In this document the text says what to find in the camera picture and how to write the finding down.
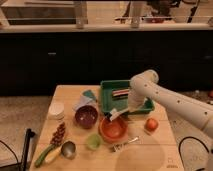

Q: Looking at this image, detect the black cable on floor left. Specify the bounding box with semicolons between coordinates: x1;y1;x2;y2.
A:
0;139;22;171

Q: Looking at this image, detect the small green cup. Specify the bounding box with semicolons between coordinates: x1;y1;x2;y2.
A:
87;134;102;150

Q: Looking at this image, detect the black and white dish brush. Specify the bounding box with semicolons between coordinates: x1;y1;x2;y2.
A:
106;108;129;122

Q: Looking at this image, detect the orange red bowl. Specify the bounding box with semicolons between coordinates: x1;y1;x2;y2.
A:
98;117;128;143

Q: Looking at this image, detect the silver metal fork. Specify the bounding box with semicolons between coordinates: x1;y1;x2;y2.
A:
110;136;140;152

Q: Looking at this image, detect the white and teal cloth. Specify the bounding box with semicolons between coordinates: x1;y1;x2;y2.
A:
73;90;97;111

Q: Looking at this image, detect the black cable on floor right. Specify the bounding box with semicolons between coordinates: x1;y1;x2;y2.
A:
178;136;213;171

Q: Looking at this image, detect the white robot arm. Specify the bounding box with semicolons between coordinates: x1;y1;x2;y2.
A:
128;70;213;171

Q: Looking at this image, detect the dark maroon bowl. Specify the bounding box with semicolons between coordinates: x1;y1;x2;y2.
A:
75;105;98;129

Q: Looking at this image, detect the small orange fruit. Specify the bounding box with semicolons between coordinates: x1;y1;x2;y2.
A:
145;118;158;132

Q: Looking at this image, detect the green cucumber toy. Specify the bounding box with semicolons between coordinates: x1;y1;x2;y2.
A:
34;144;55;168

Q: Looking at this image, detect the black stand left of table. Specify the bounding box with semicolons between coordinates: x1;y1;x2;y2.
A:
20;128;35;171

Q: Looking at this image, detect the red grape bunch toy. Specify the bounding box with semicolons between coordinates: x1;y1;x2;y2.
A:
50;123;66;146

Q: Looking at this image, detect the green plastic tray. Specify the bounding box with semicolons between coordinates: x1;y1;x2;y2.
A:
99;80;155;115

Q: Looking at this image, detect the yellow corn toy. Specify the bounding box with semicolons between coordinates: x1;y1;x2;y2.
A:
45;147;61;164

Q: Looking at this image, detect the black cable on floor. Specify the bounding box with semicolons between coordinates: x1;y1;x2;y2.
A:
178;136;213;171
0;139;22;171

